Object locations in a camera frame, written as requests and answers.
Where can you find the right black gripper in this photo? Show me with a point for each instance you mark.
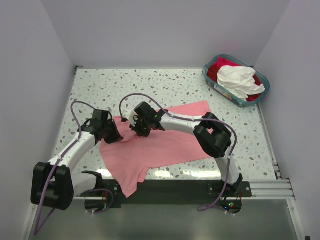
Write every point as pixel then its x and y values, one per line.
pixel 136 128

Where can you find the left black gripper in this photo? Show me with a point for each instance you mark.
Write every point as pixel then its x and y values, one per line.
pixel 116 136

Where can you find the pink t shirt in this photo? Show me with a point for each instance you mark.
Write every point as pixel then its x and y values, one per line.
pixel 129 160

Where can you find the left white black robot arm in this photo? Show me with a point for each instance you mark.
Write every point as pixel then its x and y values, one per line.
pixel 52 182

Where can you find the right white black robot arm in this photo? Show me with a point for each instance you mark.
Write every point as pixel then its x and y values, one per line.
pixel 213 136

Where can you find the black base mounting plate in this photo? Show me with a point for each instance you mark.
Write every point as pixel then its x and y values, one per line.
pixel 155 192

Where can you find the red t shirt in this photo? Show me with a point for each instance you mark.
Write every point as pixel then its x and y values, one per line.
pixel 221 61

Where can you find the teal plastic basket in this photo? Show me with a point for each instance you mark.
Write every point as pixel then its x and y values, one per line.
pixel 227 94

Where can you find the white t shirt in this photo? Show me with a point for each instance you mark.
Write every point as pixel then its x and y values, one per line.
pixel 239 81

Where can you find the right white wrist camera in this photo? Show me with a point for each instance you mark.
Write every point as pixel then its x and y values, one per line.
pixel 130 116

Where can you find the aluminium frame rail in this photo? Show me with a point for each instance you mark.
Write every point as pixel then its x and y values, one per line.
pixel 262 210

